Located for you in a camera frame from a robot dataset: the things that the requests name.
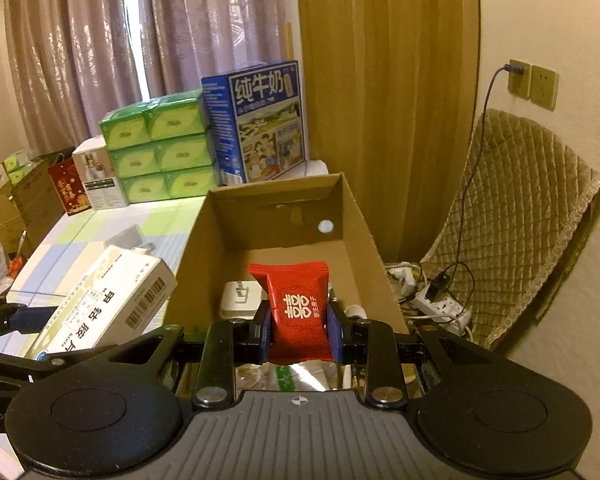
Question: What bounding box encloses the tan curtain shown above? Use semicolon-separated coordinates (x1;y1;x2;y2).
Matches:
295;0;481;266

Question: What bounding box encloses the black charger cable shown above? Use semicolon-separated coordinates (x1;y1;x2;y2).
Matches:
447;60;525;283

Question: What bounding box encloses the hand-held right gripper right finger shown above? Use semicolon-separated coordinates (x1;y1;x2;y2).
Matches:
326;302;496;411

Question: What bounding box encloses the black power adapter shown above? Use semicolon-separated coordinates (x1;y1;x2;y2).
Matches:
427;272;453;302

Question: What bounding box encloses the mauve curtain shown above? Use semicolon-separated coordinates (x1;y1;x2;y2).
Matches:
5;0;301;157

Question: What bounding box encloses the wall socket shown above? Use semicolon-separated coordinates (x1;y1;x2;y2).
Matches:
529;65;560;111
509;60;532;100

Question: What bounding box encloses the quilted chair cover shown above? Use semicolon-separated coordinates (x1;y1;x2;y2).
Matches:
420;109;600;351

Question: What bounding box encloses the white green medicine box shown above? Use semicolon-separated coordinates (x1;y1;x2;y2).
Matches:
35;245;178;361

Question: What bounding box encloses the blue milk carton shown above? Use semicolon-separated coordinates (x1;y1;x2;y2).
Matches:
201;60;308;187

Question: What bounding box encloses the red gift box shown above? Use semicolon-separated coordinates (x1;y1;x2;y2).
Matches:
47;157;92;217

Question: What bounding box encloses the white product box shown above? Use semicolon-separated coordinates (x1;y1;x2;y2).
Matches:
71;136;130;211

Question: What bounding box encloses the brown cardboard box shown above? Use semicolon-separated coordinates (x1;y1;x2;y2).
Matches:
165;172;411;396

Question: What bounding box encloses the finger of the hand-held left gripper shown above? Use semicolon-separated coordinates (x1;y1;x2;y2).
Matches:
0;297;57;347
0;345;110;392

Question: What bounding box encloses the stack of green tissue packs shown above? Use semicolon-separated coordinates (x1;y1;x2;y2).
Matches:
98;89;221;205

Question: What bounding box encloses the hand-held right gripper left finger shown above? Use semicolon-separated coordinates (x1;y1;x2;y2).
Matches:
107;302;274;411

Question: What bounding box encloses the checked cloth desktop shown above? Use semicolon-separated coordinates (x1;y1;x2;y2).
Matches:
0;195;216;461

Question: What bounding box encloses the brown storage carton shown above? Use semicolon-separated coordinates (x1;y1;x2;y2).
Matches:
0;192;23;257
11;160;66;247

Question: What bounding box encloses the red snack packet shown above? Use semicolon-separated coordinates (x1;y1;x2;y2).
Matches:
247;261;337;363

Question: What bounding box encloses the white charger adapter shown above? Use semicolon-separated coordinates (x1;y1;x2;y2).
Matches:
220;281;271;320

